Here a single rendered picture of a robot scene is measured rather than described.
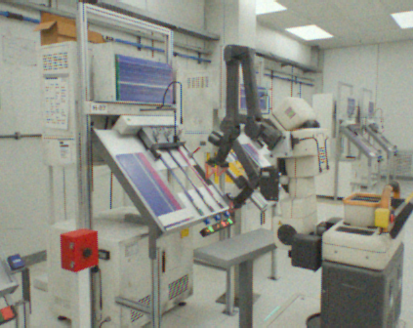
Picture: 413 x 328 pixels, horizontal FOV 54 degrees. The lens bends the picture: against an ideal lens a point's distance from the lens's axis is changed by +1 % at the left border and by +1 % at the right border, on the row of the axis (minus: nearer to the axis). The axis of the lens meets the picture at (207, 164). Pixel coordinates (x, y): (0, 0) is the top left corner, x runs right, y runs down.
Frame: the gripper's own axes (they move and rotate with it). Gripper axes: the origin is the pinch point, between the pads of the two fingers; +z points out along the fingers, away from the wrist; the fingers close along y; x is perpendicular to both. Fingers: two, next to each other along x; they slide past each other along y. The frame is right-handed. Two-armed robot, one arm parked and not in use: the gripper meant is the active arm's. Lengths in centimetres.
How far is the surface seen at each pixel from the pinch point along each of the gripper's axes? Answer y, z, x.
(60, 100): 49, 11, -107
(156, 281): 52, 28, 10
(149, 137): 16, 1, -64
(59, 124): 48, 23, -99
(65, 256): 92, 24, -17
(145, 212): 49, 10, -20
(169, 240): 5.0, 45.3, -14.5
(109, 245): 48, 45, -25
